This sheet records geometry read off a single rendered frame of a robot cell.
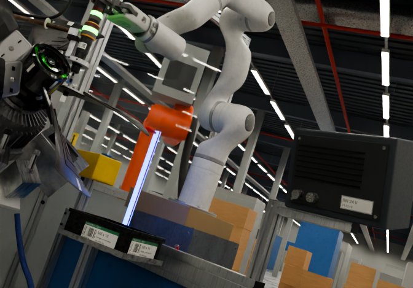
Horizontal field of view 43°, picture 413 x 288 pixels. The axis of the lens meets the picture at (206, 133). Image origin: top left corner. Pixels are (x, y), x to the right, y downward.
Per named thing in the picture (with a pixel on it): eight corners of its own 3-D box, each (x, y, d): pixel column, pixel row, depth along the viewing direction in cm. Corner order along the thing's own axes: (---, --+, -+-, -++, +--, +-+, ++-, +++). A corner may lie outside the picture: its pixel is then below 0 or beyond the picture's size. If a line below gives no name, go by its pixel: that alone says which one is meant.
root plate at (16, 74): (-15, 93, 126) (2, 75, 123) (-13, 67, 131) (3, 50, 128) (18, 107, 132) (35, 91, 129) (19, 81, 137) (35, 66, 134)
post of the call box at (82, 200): (72, 210, 184) (85, 177, 187) (79, 212, 186) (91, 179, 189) (77, 212, 182) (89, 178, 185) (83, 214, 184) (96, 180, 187)
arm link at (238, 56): (222, 133, 190) (189, 126, 200) (240, 137, 199) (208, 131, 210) (251, -1, 190) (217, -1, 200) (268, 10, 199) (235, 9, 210)
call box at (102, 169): (66, 175, 189) (77, 148, 191) (88, 183, 196) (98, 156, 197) (89, 182, 177) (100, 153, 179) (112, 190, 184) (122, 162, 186)
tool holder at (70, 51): (54, 54, 144) (67, 23, 146) (64, 64, 151) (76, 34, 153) (83, 62, 142) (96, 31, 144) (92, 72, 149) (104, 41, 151)
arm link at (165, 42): (143, 20, 167) (161, 17, 161) (171, 40, 176) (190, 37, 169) (134, 43, 165) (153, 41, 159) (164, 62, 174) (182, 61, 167)
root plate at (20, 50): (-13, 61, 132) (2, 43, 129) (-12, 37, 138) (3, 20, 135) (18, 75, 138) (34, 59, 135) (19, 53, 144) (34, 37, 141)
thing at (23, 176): (4, 197, 136) (-2, 174, 139) (24, 197, 141) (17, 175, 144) (22, 182, 132) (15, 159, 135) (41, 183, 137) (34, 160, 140)
